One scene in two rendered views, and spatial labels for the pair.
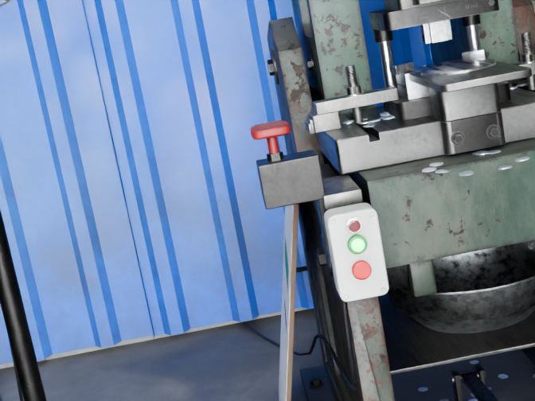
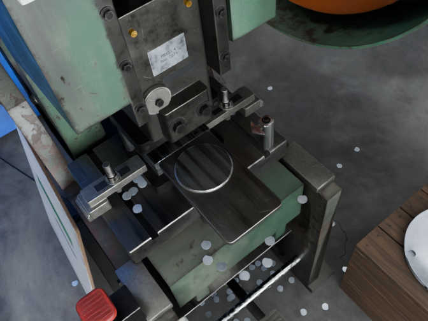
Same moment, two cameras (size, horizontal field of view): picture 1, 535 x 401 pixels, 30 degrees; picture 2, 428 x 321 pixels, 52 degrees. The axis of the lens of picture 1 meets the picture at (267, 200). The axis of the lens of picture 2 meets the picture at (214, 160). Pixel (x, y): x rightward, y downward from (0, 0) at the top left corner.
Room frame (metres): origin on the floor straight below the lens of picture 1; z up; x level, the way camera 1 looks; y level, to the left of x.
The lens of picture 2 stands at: (1.17, -0.12, 1.55)
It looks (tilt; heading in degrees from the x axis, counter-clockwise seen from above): 54 degrees down; 332
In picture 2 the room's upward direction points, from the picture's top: 10 degrees counter-clockwise
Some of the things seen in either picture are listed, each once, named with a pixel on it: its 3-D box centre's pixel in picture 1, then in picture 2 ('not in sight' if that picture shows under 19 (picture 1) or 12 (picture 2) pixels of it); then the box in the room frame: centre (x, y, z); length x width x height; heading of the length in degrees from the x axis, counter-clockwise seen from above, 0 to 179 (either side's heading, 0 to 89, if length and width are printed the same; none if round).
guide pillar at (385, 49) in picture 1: (386, 57); (122, 128); (1.84, -0.26, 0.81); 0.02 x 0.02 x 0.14
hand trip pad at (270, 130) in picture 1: (273, 148); (100, 314); (1.54, -0.02, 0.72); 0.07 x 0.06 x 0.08; 2
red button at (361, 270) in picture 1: (361, 270); not in sight; (1.42, -0.12, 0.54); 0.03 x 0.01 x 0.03; 92
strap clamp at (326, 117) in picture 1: (349, 95); (109, 179); (1.78, -0.18, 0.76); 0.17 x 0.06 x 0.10; 92
